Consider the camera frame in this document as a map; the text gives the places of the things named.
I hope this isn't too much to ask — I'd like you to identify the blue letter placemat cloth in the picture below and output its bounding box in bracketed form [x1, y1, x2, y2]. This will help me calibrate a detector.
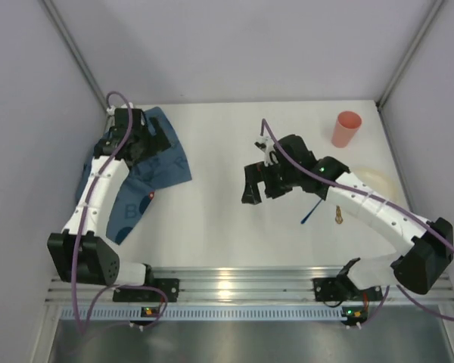
[64, 106, 191, 244]

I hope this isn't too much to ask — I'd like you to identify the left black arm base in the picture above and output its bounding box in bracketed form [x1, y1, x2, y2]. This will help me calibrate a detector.
[112, 278, 181, 303]

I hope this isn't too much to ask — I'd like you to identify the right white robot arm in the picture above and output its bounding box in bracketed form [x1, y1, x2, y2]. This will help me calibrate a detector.
[241, 135, 453, 295]

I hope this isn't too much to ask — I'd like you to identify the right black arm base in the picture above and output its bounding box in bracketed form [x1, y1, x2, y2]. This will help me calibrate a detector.
[313, 278, 383, 306]

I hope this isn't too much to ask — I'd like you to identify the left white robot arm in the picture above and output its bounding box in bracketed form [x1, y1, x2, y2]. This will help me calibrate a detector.
[47, 107, 191, 286]

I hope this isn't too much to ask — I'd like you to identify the gold metal fork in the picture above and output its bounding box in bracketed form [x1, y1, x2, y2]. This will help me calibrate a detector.
[335, 206, 344, 225]

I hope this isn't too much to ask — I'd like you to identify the pink plastic cup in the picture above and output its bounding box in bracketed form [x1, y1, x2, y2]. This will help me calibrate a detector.
[331, 110, 362, 148]

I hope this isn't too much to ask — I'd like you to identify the cream round plate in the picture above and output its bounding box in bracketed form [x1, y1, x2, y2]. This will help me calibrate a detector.
[353, 167, 398, 201]

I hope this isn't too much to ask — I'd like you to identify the aluminium mounting rail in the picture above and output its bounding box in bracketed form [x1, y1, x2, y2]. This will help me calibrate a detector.
[45, 266, 454, 305]

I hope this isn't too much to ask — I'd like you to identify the left aluminium frame post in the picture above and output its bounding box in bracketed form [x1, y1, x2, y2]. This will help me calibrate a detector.
[39, 0, 108, 110]

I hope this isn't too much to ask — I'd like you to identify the aluminium frame post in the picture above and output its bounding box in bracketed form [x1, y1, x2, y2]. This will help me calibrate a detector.
[375, 0, 446, 111]
[39, 0, 108, 110]

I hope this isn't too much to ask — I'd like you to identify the perforated grey cable duct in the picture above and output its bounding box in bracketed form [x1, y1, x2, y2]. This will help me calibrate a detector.
[79, 306, 366, 321]

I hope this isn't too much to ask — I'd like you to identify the right aluminium frame post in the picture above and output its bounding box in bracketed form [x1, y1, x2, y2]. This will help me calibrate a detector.
[375, 0, 446, 111]

